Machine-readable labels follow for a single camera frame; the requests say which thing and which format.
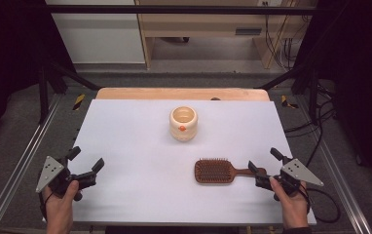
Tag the white cabinet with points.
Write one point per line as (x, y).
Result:
(99, 39)

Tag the black frame strut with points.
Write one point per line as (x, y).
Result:
(43, 97)
(314, 97)

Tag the person's left hand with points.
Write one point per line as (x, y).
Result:
(59, 208)

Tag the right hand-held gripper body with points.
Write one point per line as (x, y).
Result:
(299, 172)

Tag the black horizontal frame bar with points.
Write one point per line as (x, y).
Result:
(174, 9)

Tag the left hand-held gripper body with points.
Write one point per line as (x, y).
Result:
(49, 174)

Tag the cream ceramic cup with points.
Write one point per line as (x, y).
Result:
(183, 131)

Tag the wooden desk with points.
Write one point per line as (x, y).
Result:
(200, 26)

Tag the yellow and black tape mark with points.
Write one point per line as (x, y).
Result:
(284, 101)
(79, 101)

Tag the white board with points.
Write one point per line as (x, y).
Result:
(135, 146)

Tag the person's right hand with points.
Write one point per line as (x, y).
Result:
(292, 208)

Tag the aluminium rail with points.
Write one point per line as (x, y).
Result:
(12, 182)
(348, 198)

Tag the light wooden table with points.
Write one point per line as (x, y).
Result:
(174, 94)

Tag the brown wooden hairbrush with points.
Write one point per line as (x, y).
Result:
(213, 171)

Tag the black curtain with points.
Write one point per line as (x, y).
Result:
(359, 65)
(8, 48)

